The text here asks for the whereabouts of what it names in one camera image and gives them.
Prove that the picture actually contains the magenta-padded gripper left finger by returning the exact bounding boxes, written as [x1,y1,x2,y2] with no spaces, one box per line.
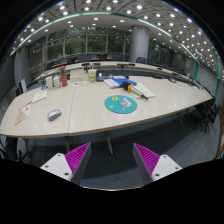
[39,142,93,185]

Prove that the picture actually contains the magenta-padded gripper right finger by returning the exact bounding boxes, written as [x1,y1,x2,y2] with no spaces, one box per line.
[132,142,183,186]

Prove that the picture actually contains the silver computer mouse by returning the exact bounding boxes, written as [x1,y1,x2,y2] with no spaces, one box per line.
[46,108,63,122]

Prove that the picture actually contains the round teal mouse pad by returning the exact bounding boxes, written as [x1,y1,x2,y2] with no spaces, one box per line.
[104,94,138,115]

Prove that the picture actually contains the pale green booklet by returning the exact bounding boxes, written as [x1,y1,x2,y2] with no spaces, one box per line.
[130,82,157,99]

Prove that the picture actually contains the white paper booklet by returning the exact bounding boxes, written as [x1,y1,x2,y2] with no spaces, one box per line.
[31,89,49,104]

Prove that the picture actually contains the colourful flyer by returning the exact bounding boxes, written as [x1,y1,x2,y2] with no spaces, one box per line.
[68,80,88,88]

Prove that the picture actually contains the white mug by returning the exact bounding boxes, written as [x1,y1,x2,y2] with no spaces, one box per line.
[53,75,62,88]

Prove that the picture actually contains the red drink bottle green band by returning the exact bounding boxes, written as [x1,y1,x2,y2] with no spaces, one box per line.
[59,65,69,88]

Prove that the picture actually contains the beige cardboard box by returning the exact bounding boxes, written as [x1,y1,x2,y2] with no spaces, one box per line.
[69,68,90,83]

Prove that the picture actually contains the green-print paper cup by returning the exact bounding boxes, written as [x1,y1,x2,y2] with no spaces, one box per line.
[87,68,98,83]

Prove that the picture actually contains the blue and white book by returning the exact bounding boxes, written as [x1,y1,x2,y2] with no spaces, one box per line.
[103,77,138,89]

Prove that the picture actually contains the black conference desk console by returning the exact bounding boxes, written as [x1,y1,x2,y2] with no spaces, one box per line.
[95,72,115,83]

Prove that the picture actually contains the white standing sign board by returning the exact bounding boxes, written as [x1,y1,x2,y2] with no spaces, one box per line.
[18,78,28,94]

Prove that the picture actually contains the long curved conference table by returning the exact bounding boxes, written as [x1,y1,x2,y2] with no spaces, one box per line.
[34,60,201,89]

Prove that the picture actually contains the black office chairs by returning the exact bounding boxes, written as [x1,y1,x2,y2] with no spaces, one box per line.
[76,53,188,76]

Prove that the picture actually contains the round ceiling lights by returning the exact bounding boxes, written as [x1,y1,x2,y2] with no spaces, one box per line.
[9,0,218,73]

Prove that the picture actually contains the black microphone yellow ring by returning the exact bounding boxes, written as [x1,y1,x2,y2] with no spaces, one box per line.
[120,80,149,101]

